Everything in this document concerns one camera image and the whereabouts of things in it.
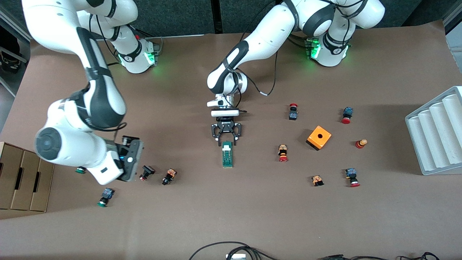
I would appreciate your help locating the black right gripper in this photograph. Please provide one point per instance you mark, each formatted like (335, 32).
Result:
(123, 151)

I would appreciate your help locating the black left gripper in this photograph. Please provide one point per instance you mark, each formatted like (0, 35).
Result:
(226, 125)

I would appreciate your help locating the green load switch white lever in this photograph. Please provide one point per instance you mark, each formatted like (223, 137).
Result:
(227, 157)

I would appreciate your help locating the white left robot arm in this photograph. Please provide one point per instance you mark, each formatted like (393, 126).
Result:
(267, 36)

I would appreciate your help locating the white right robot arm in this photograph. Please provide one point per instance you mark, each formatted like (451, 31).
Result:
(72, 144)

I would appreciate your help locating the black red pushbutton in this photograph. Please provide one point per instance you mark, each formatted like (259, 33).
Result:
(147, 169)

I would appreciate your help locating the black pushbutton orange contact block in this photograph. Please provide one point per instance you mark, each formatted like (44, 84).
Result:
(169, 175)

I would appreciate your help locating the green pushbutton blue contact block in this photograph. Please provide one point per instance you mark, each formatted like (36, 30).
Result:
(80, 170)
(107, 194)

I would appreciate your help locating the red pushbutton orange contact block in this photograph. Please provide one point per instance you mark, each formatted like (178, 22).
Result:
(283, 150)

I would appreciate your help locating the red pushbutton blue contact block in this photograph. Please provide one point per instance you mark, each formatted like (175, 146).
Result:
(293, 115)
(347, 112)
(351, 173)

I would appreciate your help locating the brown paper table cover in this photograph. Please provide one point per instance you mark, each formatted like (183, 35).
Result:
(231, 209)

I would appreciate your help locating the brown cardboard box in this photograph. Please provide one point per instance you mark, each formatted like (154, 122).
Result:
(25, 180)

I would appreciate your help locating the red yellow button head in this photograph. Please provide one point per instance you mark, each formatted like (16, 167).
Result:
(360, 144)

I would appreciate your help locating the black wheeled chair base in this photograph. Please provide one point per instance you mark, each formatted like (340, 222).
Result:
(12, 59)

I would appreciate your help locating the white ridged plastic tray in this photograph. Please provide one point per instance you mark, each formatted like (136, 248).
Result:
(436, 133)

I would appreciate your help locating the orange button enclosure box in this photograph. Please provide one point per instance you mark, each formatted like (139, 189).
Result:
(319, 137)

